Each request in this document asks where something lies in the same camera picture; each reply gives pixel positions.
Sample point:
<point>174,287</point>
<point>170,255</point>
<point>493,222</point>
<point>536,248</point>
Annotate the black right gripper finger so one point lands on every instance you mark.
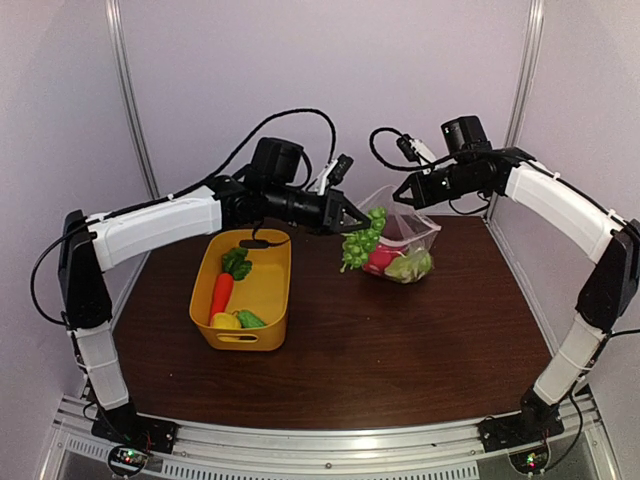
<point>406,201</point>
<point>407,189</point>

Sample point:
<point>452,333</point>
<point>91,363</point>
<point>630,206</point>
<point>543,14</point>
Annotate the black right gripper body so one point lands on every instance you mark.
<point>460,182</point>

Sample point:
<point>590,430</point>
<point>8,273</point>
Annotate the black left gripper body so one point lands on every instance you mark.
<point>281,206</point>

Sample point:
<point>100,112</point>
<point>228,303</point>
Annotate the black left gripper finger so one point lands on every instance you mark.
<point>353,215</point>
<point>347,229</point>

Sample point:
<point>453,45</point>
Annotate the green toy grapes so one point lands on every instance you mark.
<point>357,247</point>

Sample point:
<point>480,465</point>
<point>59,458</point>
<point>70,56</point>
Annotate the clear zip top bag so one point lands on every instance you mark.
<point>405,227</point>

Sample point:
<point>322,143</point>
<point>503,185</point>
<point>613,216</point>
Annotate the red toy apple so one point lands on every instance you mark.
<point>381,258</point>

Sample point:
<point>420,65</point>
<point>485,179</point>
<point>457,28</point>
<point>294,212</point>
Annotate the light green toy lettuce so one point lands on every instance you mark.
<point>411,267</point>

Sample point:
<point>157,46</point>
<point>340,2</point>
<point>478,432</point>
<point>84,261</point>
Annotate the green toy broccoli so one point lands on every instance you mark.
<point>249,320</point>

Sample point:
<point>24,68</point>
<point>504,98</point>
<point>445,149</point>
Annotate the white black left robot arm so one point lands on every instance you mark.
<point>93,245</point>

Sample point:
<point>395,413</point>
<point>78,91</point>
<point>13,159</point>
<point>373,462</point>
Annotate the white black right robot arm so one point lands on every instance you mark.
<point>602,243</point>

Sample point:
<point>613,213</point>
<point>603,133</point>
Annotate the dark green carrot leaves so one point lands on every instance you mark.
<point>235,262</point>

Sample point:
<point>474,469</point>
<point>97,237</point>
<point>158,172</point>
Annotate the yellow plastic basket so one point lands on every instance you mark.
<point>241,293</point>

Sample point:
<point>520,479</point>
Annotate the orange toy carrot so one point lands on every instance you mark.
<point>221,294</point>

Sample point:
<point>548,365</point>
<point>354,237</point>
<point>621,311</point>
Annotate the yellow toy lemon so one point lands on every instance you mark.
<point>225,321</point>

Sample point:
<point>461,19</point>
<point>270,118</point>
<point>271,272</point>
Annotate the right controller board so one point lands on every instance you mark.
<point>530,461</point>

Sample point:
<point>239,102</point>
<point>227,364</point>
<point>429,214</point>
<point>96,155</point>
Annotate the controller board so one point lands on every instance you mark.
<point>126,461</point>
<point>530,461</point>

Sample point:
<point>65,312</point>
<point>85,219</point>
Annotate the left controller board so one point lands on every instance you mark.
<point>126,461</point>

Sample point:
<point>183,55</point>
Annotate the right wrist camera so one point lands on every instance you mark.
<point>416,151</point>

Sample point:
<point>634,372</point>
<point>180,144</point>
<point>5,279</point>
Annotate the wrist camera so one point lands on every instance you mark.
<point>332,174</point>
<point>416,151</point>

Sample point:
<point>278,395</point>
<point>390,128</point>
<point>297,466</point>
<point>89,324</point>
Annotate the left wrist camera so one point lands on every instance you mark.
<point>332,174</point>

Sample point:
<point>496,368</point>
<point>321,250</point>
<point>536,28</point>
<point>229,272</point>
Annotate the right aluminium frame post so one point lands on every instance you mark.
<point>527,71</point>

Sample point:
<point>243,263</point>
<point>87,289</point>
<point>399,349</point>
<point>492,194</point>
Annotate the aluminium frame post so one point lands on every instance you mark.
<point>527,71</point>
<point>132,116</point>

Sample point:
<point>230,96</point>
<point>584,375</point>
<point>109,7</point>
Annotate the left aluminium frame post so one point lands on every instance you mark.
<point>132,116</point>

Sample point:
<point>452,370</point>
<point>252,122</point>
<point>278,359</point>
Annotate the aluminium front rail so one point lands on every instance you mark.
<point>450,450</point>

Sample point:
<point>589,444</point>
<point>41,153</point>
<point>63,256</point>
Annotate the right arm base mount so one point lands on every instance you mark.
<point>515,430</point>

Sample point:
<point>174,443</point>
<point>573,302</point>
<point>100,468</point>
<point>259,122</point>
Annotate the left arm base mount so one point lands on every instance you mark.
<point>131,429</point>

